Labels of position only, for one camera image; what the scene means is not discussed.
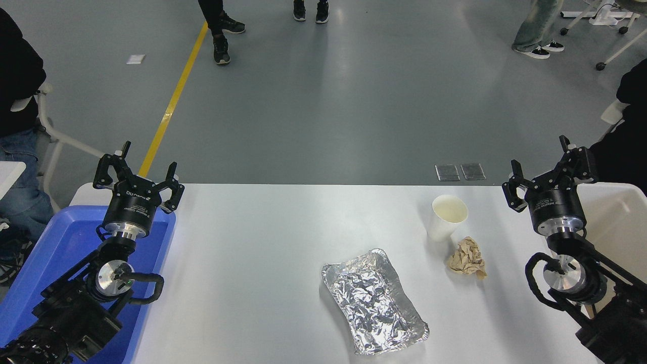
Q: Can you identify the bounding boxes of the standing person's legs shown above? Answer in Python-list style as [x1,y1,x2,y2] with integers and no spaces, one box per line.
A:
[197,0,246,65]
[512,0,565,60]

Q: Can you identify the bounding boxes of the standing person's feet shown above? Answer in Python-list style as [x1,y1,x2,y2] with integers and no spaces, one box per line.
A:
[293,0,330,24]

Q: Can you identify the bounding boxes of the crinkled foil tray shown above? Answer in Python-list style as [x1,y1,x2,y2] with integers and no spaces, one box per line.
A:
[321,248,430,356]

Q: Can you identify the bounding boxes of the crumpled tan paper ball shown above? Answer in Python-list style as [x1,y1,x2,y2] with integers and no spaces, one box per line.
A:
[446,237,488,280]

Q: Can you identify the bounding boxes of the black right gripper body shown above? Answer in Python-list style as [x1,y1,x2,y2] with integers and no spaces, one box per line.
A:
[525,176,587,234]

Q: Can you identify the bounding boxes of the white paper cup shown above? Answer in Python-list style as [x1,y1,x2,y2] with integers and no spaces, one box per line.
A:
[427,195,469,242]

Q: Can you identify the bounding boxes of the blue plastic tray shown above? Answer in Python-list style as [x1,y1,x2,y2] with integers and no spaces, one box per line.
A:
[0,205,176,364]

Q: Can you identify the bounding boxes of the white wheeled chair base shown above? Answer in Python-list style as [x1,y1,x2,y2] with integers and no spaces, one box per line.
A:
[560,0,647,71]

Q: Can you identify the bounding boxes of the large pale bin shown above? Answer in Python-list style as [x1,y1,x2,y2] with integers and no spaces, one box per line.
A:
[576,182,647,309]

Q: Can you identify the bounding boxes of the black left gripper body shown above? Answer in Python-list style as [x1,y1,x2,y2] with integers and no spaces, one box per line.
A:
[103,176,163,231]

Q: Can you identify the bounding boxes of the small white table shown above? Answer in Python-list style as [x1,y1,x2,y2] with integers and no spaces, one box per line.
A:
[0,161,27,200]

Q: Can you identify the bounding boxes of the person in dark clothes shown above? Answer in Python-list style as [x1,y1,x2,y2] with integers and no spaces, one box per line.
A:
[589,58,647,196]

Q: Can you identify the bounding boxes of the white tube frame chair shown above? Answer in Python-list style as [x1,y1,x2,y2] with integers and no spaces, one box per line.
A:
[36,83,105,213]

